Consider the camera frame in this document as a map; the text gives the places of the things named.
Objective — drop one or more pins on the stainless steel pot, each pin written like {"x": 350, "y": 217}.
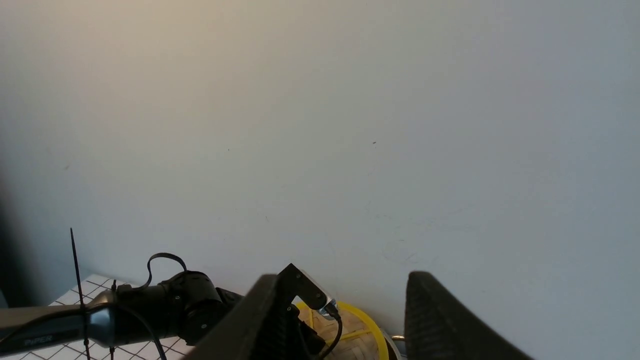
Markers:
{"x": 395, "y": 348}

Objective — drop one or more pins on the yellow-rimmed woven steamer lid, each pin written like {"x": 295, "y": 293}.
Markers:
{"x": 361, "y": 338}

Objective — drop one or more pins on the black cable tie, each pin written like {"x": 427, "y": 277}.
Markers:
{"x": 83, "y": 308}

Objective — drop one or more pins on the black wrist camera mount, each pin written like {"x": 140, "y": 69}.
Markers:
{"x": 296, "y": 282}

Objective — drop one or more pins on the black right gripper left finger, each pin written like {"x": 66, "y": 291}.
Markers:
{"x": 235, "y": 336}

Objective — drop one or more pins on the white grid tablecloth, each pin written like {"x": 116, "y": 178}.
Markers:
{"x": 100, "y": 345}

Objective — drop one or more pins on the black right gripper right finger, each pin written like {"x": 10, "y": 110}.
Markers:
{"x": 437, "y": 326}

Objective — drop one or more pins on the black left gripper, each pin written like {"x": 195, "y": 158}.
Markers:
{"x": 196, "y": 305}

